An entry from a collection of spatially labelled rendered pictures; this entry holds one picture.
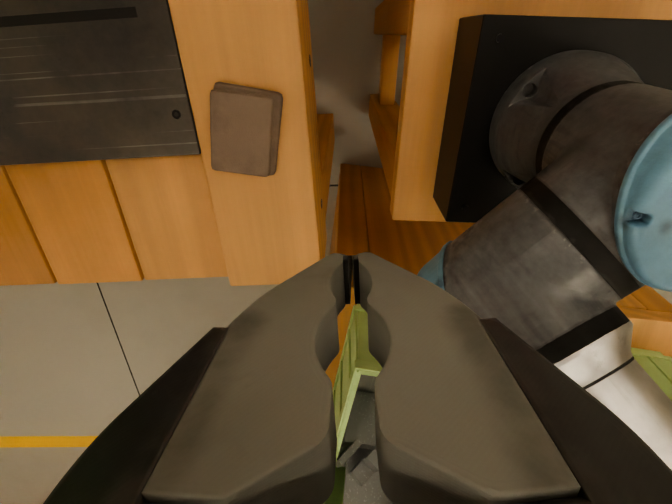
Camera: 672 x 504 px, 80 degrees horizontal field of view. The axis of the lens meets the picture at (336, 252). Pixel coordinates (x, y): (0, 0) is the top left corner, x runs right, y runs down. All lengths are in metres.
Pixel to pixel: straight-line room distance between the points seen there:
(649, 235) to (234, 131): 0.40
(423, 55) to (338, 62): 0.86
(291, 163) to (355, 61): 0.91
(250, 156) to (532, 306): 0.34
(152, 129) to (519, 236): 0.43
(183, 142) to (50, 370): 1.98
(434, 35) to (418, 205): 0.22
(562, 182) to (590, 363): 0.13
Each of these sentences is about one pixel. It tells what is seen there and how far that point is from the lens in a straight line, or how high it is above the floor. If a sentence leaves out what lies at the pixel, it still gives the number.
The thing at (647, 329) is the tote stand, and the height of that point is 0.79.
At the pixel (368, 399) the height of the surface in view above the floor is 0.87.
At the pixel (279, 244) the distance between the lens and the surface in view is 0.57.
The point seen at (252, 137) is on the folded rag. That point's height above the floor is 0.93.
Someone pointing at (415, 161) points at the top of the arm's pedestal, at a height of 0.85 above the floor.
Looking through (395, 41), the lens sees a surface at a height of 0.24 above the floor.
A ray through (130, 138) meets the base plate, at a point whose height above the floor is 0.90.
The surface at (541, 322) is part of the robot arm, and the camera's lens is 0.32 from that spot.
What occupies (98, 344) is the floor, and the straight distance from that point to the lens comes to 2.19.
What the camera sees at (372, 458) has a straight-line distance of 0.79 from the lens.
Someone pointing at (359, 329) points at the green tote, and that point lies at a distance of 0.69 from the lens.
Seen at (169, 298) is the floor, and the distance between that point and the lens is 1.87.
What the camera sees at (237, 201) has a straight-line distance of 0.56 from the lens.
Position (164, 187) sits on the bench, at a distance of 0.61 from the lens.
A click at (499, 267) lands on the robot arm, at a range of 0.33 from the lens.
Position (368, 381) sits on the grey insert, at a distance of 0.80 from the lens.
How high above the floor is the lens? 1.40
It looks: 62 degrees down
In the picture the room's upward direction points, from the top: 177 degrees counter-clockwise
